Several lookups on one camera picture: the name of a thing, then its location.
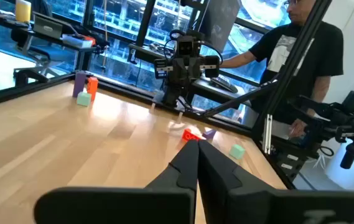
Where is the white and orange box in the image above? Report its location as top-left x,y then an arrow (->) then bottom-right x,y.
62,33 -> 96,49

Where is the purple rectangular block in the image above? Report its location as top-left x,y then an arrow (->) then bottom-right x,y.
72,70 -> 87,98
202,128 -> 217,140

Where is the mint green cube block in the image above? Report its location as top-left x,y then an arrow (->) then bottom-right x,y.
228,144 -> 246,160
76,91 -> 92,108

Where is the black keyboard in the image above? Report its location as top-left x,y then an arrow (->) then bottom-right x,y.
209,76 -> 239,94

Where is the orange rectangular block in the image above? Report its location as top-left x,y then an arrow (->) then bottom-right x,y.
86,77 -> 99,101

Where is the yellow container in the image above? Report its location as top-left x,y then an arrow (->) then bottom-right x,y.
15,0 -> 32,23

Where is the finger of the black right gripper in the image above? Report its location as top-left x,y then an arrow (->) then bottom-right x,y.
154,58 -> 169,79
204,55 -> 220,78

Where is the person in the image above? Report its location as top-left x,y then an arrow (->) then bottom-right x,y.
219,0 -> 345,139

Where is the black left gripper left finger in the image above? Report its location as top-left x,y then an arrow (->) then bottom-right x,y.
33,139 -> 200,224

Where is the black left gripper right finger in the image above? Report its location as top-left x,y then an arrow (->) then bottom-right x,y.
197,139 -> 354,224

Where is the black monitor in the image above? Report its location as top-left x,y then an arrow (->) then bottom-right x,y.
198,0 -> 243,52

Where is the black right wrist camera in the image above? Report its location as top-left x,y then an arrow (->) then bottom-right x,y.
177,35 -> 197,58

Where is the grey laptop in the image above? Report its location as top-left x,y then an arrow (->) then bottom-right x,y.
32,12 -> 72,40

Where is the small orange studded block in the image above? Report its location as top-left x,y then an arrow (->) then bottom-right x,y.
181,128 -> 203,142

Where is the black aluminium table frame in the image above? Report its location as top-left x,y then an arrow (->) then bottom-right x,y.
0,0 -> 333,190

